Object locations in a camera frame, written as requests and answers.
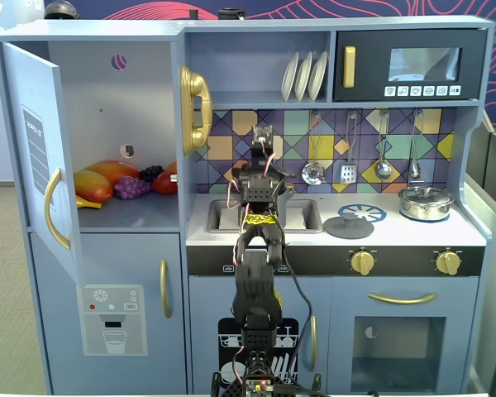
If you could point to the purple toy grapes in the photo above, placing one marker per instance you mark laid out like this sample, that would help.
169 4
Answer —
130 188

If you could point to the large orange red mango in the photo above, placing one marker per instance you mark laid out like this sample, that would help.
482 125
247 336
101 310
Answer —
111 169

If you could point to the red toy apple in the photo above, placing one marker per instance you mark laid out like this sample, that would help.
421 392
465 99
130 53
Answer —
163 184

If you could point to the steel pot with lid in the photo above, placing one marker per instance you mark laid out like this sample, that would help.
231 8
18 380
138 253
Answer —
425 204

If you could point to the slotted metal spatula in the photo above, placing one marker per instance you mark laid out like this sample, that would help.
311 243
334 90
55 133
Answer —
348 173

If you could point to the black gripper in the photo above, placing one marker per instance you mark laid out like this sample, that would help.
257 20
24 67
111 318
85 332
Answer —
261 150

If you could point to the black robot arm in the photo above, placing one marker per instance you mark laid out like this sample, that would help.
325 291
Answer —
256 289

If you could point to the gold toy telephone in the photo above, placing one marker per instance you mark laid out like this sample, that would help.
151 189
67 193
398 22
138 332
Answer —
206 103

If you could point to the white toy plate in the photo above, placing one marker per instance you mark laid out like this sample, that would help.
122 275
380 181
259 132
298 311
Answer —
290 78
303 76
318 74

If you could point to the metal ladle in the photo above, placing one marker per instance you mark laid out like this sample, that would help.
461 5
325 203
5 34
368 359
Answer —
382 169

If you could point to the black round object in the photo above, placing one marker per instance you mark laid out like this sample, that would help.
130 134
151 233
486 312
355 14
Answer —
231 13

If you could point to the small yellow red mango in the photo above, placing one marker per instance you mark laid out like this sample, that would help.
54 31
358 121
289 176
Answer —
91 186

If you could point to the blue shopping list cabinet door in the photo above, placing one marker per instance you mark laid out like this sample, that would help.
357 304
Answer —
66 124

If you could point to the gray sink basin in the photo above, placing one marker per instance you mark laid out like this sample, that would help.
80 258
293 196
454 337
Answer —
310 215

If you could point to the dark toy grapes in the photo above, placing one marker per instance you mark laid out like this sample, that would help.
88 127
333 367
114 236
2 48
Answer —
151 173

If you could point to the blue wooden toy kitchen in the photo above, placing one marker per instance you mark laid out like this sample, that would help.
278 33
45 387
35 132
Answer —
107 256

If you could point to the gold stove knob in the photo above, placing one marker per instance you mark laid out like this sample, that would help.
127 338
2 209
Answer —
448 262
363 261

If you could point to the metal skimmer spoon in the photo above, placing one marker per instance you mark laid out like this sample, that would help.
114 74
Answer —
313 173

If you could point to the gray pot lid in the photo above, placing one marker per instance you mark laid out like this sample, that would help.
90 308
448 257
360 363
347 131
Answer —
349 229

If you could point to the black toy microwave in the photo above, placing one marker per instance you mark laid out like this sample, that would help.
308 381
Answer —
372 41

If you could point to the yellow toy banana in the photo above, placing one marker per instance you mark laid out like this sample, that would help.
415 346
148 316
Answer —
87 204

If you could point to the dark helmet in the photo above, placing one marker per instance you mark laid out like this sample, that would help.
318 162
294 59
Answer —
62 9

